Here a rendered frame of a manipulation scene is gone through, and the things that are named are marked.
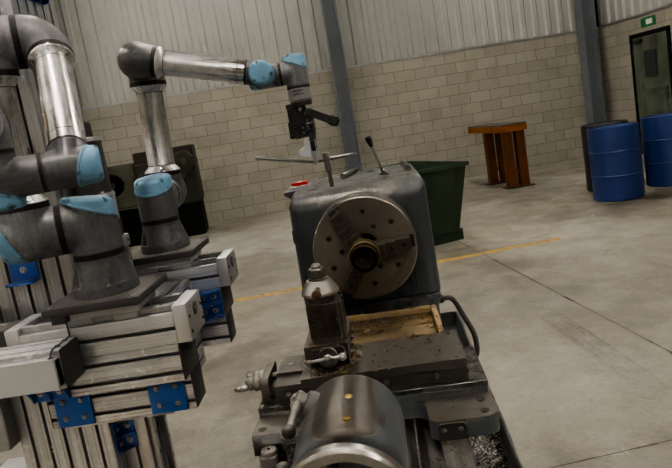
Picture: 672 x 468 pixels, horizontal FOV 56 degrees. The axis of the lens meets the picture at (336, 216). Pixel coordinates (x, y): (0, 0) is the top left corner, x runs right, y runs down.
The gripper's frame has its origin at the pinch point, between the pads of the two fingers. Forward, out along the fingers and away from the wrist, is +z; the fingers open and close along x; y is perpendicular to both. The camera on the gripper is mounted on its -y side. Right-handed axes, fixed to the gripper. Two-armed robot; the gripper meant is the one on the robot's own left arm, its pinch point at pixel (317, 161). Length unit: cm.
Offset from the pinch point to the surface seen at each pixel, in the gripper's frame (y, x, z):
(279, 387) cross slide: 7, 89, 39
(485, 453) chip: -35, 59, 76
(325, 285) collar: -5, 84, 21
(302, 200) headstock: 6.4, 6.5, 11.5
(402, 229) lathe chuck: -23.8, 23.6, 22.8
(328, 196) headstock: -2.2, 6.5, 11.5
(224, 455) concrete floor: 74, -67, 135
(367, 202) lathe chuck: -14.8, 23.6, 13.2
